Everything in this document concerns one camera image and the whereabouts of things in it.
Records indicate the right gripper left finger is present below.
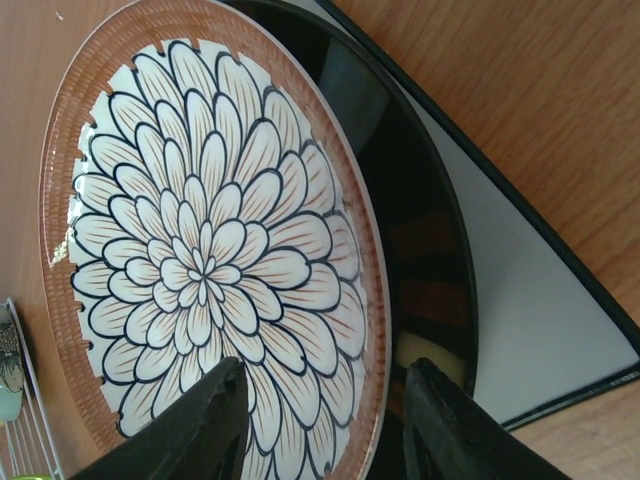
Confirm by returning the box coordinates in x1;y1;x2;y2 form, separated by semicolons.
74;357;248;479

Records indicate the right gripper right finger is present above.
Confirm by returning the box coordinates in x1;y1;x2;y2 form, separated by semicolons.
403;358;568;479

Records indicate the white wire dish rack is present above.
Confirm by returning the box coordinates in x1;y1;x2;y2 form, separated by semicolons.
1;299;65;479

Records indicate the light green floral bowl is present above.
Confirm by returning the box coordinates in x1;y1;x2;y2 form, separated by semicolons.
0;305;24;425

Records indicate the orange rimmed floral plate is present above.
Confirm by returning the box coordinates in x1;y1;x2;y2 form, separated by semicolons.
40;1;391;479

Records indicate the lime green plate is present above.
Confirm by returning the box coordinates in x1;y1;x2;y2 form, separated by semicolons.
10;474;52;480

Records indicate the white square plate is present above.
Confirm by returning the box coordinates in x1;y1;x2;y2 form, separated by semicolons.
323;1;639;430

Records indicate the black round plate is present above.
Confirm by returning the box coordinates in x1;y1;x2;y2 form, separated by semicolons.
235;1;478;479

